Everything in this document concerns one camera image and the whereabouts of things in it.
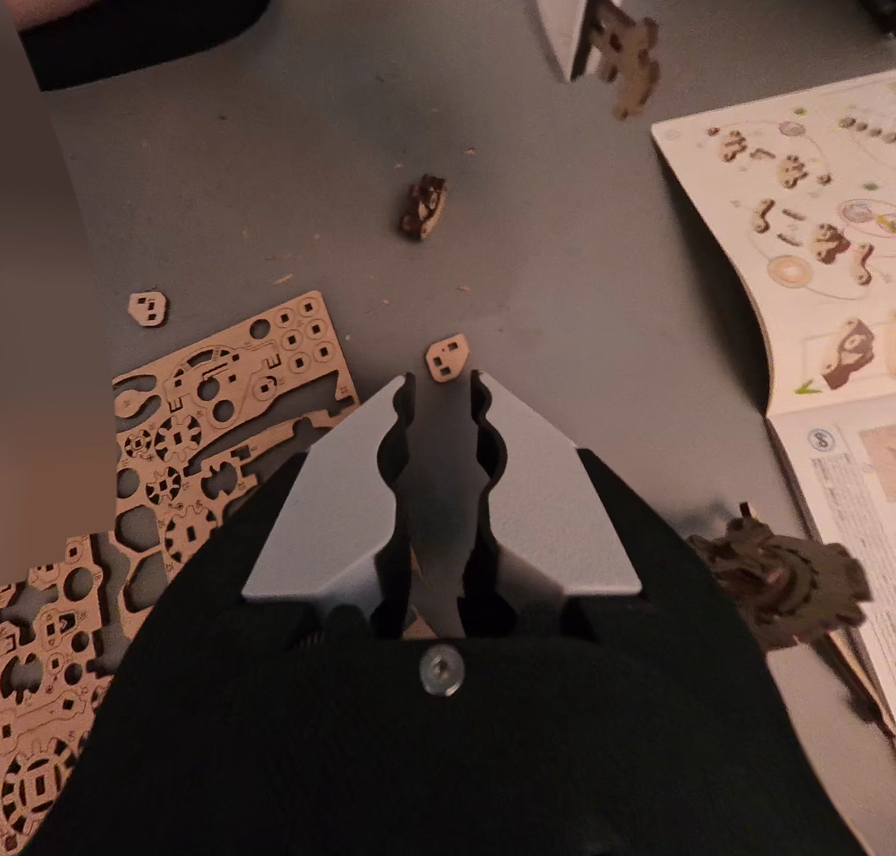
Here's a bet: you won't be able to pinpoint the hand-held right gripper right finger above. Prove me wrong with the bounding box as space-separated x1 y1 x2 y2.
458 371 643 638

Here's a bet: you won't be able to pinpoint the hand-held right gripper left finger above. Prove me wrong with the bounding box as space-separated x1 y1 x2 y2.
241 373 417 638

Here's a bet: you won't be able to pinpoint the dark wooden model part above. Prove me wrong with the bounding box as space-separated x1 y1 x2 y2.
591 0 663 120

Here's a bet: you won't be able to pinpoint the small wooden piece square holes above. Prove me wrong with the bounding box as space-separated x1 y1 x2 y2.
127 290 169 328
425 334 469 383

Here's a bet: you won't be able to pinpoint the partly built wooden gear model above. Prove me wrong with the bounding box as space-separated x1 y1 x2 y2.
685 502 896 738

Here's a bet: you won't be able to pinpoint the laser-cut plywood part sheet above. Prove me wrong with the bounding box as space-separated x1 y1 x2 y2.
0 290 361 856

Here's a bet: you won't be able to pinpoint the small dark assembled wooden part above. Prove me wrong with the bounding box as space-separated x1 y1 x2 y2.
400 173 449 241

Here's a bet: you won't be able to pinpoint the open instruction booklet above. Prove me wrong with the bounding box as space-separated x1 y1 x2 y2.
651 68 896 724

